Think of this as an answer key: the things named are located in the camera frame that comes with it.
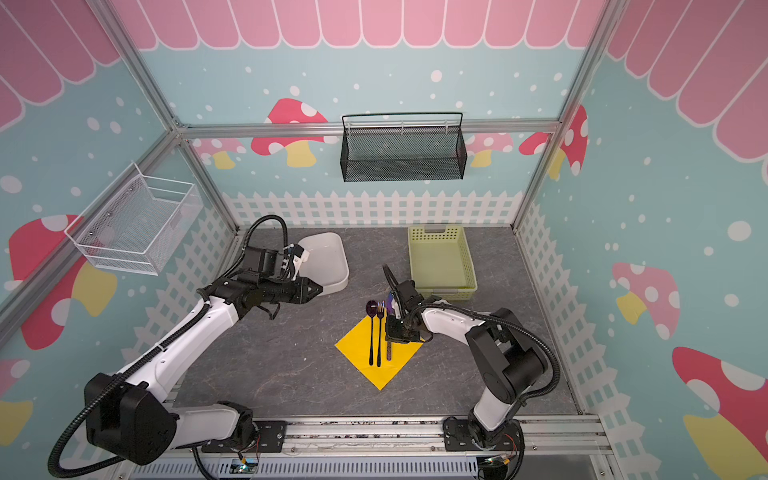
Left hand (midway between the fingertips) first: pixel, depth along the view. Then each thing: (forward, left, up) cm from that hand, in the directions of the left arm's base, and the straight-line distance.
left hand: (318, 294), depth 80 cm
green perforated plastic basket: (+25, -37, -17) cm, 48 cm away
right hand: (-5, -18, -16) cm, 24 cm away
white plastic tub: (+24, +4, -16) cm, 29 cm away
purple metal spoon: (+4, -13, -17) cm, 22 cm away
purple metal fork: (+4, -16, -18) cm, 24 cm away
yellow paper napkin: (-7, -9, -19) cm, 22 cm away
